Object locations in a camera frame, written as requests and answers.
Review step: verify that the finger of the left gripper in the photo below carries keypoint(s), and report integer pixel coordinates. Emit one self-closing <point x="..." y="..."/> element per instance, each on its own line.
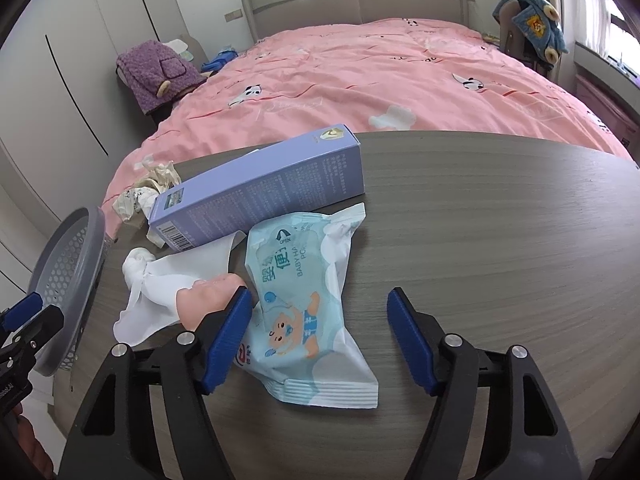
<point x="20" y="356"/>
<point x="22" y="312"/>

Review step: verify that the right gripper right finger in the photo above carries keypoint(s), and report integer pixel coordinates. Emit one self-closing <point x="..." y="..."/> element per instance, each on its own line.
<point x="525" y="436"/>

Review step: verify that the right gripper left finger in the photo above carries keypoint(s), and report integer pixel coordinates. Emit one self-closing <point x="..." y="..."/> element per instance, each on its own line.
<point x="113" y="435"/>

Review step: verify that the white paper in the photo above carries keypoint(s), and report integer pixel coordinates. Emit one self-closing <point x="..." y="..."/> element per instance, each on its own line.
<point x="141" y="198"/>

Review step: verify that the pink toy pig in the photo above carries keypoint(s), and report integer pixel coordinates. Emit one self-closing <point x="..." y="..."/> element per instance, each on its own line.
<point x="204" y="297"/>

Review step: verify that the blue baby wipes pack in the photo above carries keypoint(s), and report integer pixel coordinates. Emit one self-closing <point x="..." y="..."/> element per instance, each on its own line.
<point x="297" y="344"/>

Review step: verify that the purple long carton box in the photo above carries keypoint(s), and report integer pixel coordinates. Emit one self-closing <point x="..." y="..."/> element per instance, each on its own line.
<point x="305" y="173"/>

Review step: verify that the grey perforated trash basket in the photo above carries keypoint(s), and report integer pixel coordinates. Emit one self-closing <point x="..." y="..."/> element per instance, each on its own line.
<point x="66" y="275"/>

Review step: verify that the left hand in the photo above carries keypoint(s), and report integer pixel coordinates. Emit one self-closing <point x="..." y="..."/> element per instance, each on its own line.
<point x="31" y="446"/>

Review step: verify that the white wardrobe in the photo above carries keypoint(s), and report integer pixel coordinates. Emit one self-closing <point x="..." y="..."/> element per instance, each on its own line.
<point x="67" y="120"/>

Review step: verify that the purple fleece jacket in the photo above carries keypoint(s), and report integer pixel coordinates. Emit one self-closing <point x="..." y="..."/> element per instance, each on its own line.
<point x="155" y="72"/>

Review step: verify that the blue item on nightstand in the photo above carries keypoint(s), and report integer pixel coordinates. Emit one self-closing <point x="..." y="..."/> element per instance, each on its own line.
<point x="219" y="61"/>

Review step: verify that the pink storage box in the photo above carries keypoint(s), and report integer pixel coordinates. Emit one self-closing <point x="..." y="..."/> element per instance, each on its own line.
<point x="618" y="117"/>

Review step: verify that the pink bed duvet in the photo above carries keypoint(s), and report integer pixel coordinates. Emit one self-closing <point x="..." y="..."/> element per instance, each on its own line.
<point x="396" y="74"/>

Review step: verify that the chair under blue jacket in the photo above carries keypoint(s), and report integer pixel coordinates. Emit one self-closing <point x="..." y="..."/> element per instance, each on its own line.
<point x="515" y="44"/>

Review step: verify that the blue child jacket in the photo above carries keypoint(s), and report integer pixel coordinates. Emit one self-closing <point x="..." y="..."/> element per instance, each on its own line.
<point x="539" y="22"/>

